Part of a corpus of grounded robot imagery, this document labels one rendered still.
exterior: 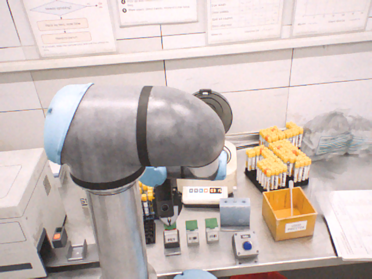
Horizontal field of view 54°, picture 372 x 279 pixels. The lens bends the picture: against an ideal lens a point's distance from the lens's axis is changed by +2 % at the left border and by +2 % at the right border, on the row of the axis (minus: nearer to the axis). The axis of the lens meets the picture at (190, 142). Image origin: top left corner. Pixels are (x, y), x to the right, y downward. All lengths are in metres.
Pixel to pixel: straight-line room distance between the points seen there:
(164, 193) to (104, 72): 0.66
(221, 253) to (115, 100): 0.81
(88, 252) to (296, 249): 0.65
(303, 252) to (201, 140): 0.81
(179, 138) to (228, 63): 1.06
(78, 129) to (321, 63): 1.28
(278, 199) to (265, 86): 0.52
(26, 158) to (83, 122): 0.76
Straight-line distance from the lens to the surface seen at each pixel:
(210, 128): 0.50
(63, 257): 1.24
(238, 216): 1.24
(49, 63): 1.50
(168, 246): 1.20
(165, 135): 0.46
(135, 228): 0.62
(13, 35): 1.54
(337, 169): 1.59
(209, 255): 1.20
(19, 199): 1.08
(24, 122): 1.68
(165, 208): 1.01
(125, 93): 0.49
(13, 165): 1.22
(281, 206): 1.33
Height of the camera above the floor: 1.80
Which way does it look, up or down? 33 degrees down
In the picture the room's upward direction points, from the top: 4 degrees counter-clockwise
